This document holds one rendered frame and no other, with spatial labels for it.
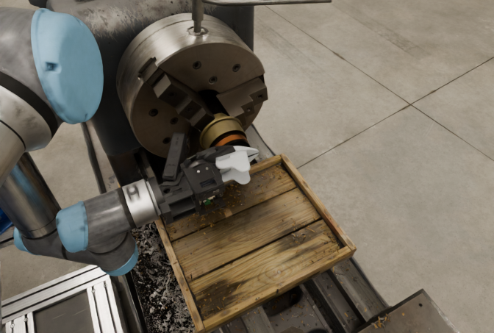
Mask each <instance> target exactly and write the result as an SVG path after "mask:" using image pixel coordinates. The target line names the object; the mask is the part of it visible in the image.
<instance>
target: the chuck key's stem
mask: <svg viewBox="0 0 494 333"><path fill-rule="evenodd" d="M192 20H193V21H194V27H193V32H195V33H198V34H200V32H201V22H202V21H203V20H204V3H203V2H202V1H201V0H192Z"/></svg>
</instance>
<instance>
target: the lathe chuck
mask: <svg viewBox="0 0 494 333"><path fill-rule="evenodd" d="M193 27H194V21H193V20H191V21H183V22H179V23H176V24H172V25H170V26H167V27H165V28H163V29H161V30H159V31H158V32H155V33H154V34H153V35H151V36H150V37H148V38H147V39H146V40H145V41H143V42H142V43H141V44H140V45H139V46H138V47H137V49H136V50H135V51H134V53H133V54H132V56H131V57H130V58H129V60H128V62H127V64H126V66H125V68H124V70H123V73H122V76H121V83H120V97H121V103H122V106H123V109H124V112H125V113H126V116H127V118H128V121H129V124H130V126H131V128H132V131H133V133H134V135H135V137H136V138H137V140H138V142H139V143H140V144H141V145H142V146H143V147H144V148H145V149H146V150H148V151H150V152H151V153H152V154H156V155H157V156H160V157H164V158H167V156H168V151H169V148H170V143H171V138H172V137H173V133H174V132H186V135H188V132H189V130H190V125H191V123H190V121H189V120H188V119H186V118H184V117H182V116H181V115H179V114H178V112H177V111H176V109H175V108H174V107H172V106H171V105H169V104H167V103H165V102H164V101H162V100H160V99H158V98H157V95H156V93H155V92H154V90H153V88H152V86H151V85H150V84H148V83H147V82H145V80H144V79H142V78H140V77H141V76H142V72H143V71H144V70H145V69H146V68H147V66H148V65H149V64H150V63H151V62H152V60H156V59H157V61H156V62H155V64H156V66H157V67H159V68H161V69H162V70H164V71H165V72H166V73H168V74H170V75H171V76H172V77H174V78H175V79H177V80H179V81H180V82H181V83H183V84H184V85H187V86H188V87H189V88H191V89H192V90H194V91H196V92H199V91H202V90H203V91H204V92H203V93H202V94H201V95H200V96H201V97H202V98H203V100H204V101H205V103H206V105H207V106H208V107H209V109H210V111H211V112H212V114H213V115H214V114H218V113H222V112H221V110H220V109H219V106H218V104H217V102H216V100H215V97H214V93H213V90H215V91H217V92H219V93H222V92H224V91H226V90H229V89H231V88H233V87H236V86H238V85H240V84H242V83H244V82H247V81H249V80H251V79H253V78H256V77H258V76H260V75H263V74H264V73H265V69H264V67H263V65H262V63H261V61H260V60H259V58H258V57H257V56H256V54H255V53H254V52H253V51H252V50H251V49H250V48H249V47H248V46H247V45H246V44H245V43H244V42H243V41H242V40H241V39H240V37H239V36H238V35H237V34H236V33H235V32H233V31H232V30H231V29H230V28H228V27H226V26H224V25H222V24H219V23H216V22H213V21H205V20H203V21H202V22H201V28H202V29H204V30H205V32H206V33H205V34H203V35H192V34H190V33H189V32H188V31H189V29H192V28H193ZM262 105H263V102H262V103H260V104H258V105H255V106H254V111H255V113H254V114H252V115H250V116H248V117H246V123H247V125H245V126H243V127H242V129H243V131H246V130H247V128H249V127H250V125H251V124H252V123H253V121H254V119H255V118H256V117H257V115H258V113H259V111H260V110H261V107H262Z"/></svg>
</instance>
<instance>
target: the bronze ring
mask: <svg viewBox="0 0 494 333"><path fill-rule="evenodd" d="M214 116H215V119H214V120H213V121H212V122H210V123H209V124H208V125H207V126H206V127H205V128H204V129H203V131H202V132H201V134H200V138H199V142H200V144H201V146H202V148H204V149H205V150H206V149H208V148H211V147H214V146H245V147H250V145H249V142H248V141H247V137H246V133H245V132H244V131H243V129H242V124H241V122H240V121H239V119H237V118H236V117H233V116H227V115H225V114H223V113H218V114H214ZM250 148H251V147H250Z"/></svg>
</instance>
